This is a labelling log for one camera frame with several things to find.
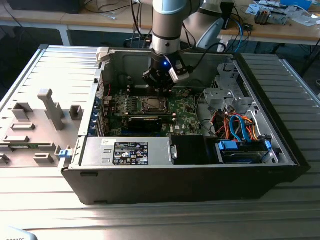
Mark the silver CPU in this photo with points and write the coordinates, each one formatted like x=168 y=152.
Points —
x=153 y=104

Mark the metal locking lever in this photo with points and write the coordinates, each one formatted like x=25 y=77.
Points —
x=156 y=111

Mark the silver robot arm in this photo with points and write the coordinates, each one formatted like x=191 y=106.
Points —
x=166 y=25

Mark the CPU socket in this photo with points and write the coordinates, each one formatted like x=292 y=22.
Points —
x=168 y=110

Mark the beige case latch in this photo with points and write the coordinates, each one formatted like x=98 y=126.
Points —
x=102 y=53

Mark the green motherboard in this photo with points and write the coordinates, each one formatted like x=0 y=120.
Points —
x=185 y=117

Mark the black graphics card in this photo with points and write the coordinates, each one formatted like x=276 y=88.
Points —
x=145 y=123

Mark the white board label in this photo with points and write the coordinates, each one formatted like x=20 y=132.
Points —
x=177 y=127

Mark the small black box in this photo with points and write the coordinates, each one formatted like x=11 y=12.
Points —
x=227 y=15

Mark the black plastic shroud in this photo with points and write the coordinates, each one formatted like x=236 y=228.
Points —
x=192 y=150

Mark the silver power supply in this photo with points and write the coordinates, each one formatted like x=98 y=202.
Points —
x=100 y=150

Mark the hard disk in blue carrier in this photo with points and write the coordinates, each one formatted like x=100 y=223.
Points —
x=228 y=146

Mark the wooden desk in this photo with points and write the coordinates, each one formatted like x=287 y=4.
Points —
x=50 y=18
x=275 y=31

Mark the black PC case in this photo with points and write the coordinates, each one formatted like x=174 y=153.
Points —
x=175 y=185

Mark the grey electronic device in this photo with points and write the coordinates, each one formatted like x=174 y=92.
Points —
x=271 y=16

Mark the large black box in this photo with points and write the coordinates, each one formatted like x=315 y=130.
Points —
x=45 y=6

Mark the blue case latch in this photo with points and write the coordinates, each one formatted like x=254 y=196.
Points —
x=64 y=153

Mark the grey parts rack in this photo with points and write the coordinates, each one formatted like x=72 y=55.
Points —
x=37 y=125

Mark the green RAM stick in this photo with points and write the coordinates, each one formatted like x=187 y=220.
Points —
x=33 y=145

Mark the blue box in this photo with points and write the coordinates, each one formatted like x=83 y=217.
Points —
x=296 y=3

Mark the white papers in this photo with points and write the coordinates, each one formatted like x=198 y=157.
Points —
x=305 y=18

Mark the white device with label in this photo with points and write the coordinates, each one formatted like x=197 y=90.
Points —
x=15 y=235

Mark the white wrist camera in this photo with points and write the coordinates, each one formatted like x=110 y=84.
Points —
x=178 y=75

